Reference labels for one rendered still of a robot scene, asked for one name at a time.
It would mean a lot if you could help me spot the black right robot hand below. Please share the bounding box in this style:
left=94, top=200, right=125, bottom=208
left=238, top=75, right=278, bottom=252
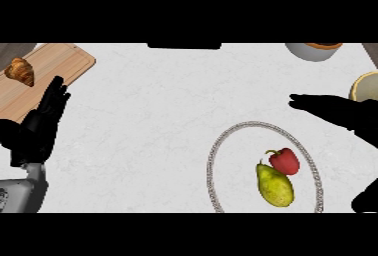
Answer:
left=286, top=93, right=378, bottom=214

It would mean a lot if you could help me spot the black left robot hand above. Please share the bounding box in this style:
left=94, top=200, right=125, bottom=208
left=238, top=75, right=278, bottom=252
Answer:
left=0, top=75, right=73, bottom=168

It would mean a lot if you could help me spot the cream bowl with yellow rim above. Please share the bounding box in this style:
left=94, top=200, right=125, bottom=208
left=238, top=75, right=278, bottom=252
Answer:
left=348, top=70, right=378, bottom=103

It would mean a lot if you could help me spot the white oval beaded placemat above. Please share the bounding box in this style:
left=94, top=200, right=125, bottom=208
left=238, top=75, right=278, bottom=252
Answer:
left=205, top=120, right=326, bottom=214

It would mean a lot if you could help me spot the yellow-green pear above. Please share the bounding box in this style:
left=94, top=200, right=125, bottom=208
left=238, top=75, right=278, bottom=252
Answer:
left=253, top=159, right=296, bottom=208

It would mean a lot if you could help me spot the brown croissant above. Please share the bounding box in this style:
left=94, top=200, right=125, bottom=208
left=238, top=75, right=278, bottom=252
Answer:
left=2, top=57, right=36, bottom=88

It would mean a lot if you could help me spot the grey-brown flat object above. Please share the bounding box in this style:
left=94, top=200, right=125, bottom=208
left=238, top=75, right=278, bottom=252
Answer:
left=360, top=42, right=378, bottom=70

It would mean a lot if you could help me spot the grey pot with orange rim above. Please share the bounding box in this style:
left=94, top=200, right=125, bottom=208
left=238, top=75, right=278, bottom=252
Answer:
left=283, top=42, right=343, bottom=63

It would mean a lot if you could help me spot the red bell pepper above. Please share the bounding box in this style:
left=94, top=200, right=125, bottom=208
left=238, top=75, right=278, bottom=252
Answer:
left=264, top=147, right=300, bottom=177

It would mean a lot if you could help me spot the wooden cutting board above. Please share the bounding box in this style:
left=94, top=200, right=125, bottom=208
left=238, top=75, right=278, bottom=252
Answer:
left=0, top=43, right=97, bottom=124

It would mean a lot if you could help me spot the dark grey flat object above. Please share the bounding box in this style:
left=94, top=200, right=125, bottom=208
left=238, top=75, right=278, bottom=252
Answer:
left=0, top=42, right=38, bottom=72

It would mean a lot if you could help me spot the black appliance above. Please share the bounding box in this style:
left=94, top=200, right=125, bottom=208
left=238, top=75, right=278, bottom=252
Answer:
left=145, top=42, right=222, bottom=51

